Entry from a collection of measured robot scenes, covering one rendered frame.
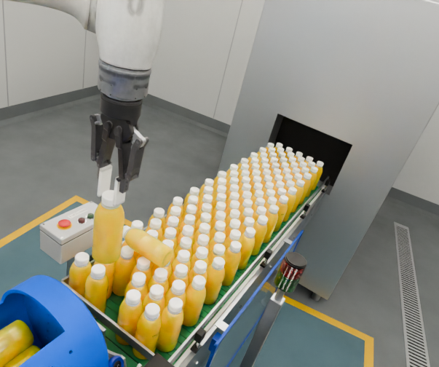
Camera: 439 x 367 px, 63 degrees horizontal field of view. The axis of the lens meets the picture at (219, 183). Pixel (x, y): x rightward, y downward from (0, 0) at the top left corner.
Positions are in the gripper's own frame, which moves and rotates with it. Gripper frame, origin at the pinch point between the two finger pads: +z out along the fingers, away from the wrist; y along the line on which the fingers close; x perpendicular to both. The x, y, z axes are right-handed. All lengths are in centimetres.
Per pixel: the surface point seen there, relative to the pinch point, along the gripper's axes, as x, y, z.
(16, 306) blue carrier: -14.5, -12.3, 35.4
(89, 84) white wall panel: 299, -328, 126
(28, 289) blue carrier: -16.8, -4.2, 21.1
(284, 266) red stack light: 31, 36, 20
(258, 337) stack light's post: 32, 38, 50
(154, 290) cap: 12.5, 8.2, 35.7
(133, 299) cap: 6.1, 6.2, 35.7
